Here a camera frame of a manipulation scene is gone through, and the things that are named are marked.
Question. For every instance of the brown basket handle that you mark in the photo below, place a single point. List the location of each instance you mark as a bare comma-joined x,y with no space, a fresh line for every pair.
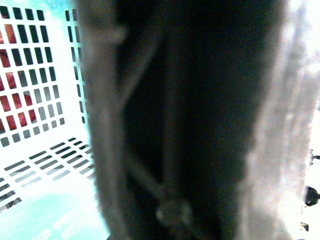
200,114

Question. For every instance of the light blue plastic basket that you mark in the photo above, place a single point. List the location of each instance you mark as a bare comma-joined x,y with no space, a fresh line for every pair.
47,171

